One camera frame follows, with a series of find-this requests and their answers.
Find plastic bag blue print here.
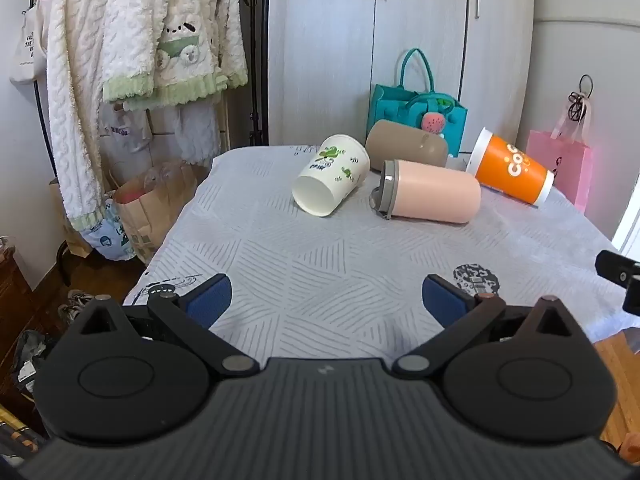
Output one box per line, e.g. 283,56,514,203
80,204,139,262

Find white fluffy robe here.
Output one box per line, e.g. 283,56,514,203
46,0,126,234

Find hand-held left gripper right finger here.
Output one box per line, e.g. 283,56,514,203
394,273,579,379

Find white canvas tote bag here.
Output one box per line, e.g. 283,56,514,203
9,0,54,85

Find pink tumbler cup with lid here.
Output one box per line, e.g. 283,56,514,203
370,159,482,225

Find black stand pole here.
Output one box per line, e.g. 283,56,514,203
248,0,271,147

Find white fluffy top green trim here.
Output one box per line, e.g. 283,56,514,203
102,0,249,107

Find brown paper bag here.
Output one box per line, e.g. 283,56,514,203
111,161,211,266

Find grey patterned tablecloth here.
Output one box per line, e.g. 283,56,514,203
122,144,640,361

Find orange cup white rim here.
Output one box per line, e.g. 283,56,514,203
466,127,556,208

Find pink gift bag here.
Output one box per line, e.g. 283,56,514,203
526,74,594,214

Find teal felt tote bag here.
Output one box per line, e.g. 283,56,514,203
369,48,469,158

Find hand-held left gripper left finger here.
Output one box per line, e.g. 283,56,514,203
74,273,261,377

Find grey sneakers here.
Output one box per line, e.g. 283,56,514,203
57,288,97,324

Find black coat rack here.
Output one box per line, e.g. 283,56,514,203
31,0,72,273

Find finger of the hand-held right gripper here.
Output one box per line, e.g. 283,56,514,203
595,249,640,317

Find dark wooden cabinet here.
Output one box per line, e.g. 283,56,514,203
0,244,37,413

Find dark bag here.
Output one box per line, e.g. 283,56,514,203
10,329,57,393

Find brown tumbler cup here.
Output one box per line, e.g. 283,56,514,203
365,119,449,168

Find white pants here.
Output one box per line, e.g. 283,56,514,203
97,95,224,167

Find white wardrobe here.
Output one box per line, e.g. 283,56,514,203
267,0,536,150

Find white paper cup green print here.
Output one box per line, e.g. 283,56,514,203
291,134,371,218

